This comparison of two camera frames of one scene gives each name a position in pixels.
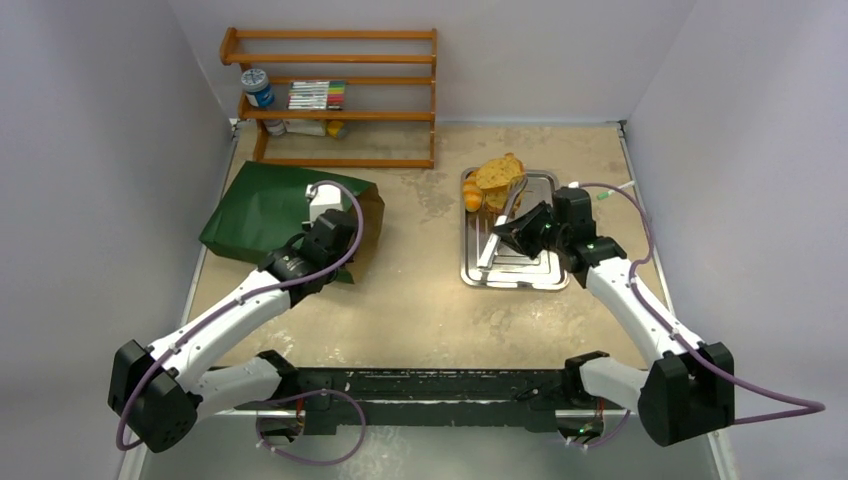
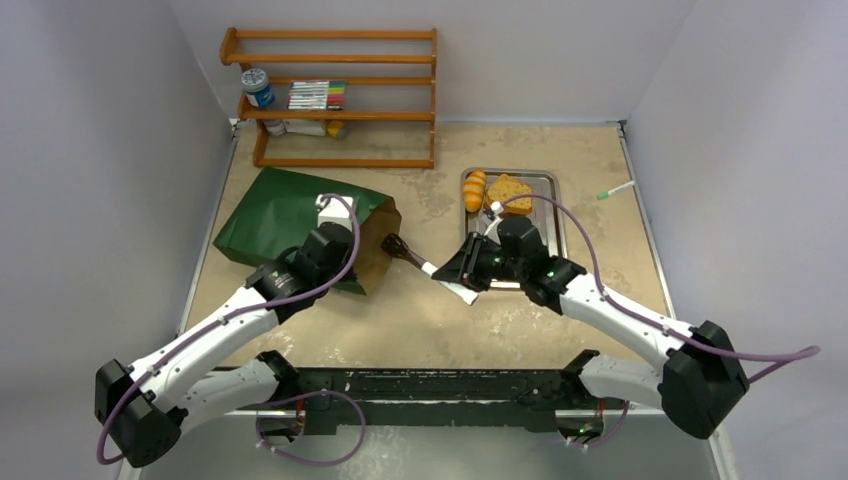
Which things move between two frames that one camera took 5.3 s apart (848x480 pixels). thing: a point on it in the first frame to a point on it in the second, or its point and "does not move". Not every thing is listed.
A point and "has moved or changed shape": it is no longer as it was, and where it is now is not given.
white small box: (305, 126) does not move
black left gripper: (308, 232) does not move
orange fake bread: (473, 194) does not move
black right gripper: (520, 234) to (473, 260)
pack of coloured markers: (316, 95) does not move
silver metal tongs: (485, 260) has moved or changed shape
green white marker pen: (605, 194) does not move
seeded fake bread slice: (498, 172) to (505, 187)
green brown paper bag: (265, 206) has moved or changed shape
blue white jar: (257, 88) does not move
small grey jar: (275, 126) does not move
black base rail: (347, 401) does not move
